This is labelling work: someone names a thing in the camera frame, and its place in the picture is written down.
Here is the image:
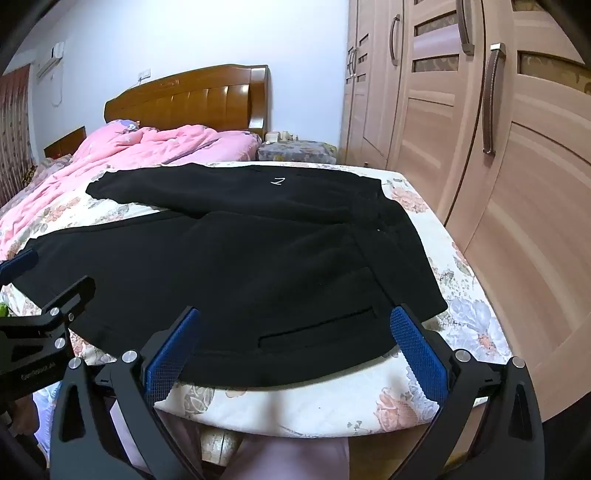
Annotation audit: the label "pink quilt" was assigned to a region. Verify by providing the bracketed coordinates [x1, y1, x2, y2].
[0, 121, 262, 262]

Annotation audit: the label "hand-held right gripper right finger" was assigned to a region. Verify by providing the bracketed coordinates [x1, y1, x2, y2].
[389, 303, 546, 480]

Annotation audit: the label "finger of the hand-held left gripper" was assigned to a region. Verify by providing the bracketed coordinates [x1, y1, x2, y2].
[42, 275, 97, 326]
[0, 249, 38, 283]

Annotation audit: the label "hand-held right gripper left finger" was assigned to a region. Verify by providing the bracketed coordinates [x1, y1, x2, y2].
[50, 305, 205, 480]

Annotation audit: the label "white air conditioner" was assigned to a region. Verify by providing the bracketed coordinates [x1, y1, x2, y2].
[36, 41, 66, 77]

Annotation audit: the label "wooden headboard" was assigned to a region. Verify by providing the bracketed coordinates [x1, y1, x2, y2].
[104, 65, 271, 139]

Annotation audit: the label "light wooden wardrobe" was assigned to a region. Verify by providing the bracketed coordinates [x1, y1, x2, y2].
[339, 0, 591, 423]

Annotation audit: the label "black pants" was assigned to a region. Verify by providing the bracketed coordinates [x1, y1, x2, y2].
[10, 162, 450, 387]

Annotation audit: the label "patterned curtain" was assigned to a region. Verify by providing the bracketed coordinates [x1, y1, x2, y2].
[0, 67, 36, 195]

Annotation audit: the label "person's pink trousers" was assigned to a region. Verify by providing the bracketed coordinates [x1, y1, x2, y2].
[106, 401, 352, 480]

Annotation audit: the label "wooden bedside cabinet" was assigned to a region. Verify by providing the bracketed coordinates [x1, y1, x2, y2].
[44, 126, 88, 160]

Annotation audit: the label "floral bed sheet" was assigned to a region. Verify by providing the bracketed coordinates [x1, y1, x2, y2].
[0, 159, 513, 439]

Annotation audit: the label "nightstand with floral cover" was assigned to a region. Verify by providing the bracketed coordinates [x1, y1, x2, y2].
[257, 141, 338, 163]

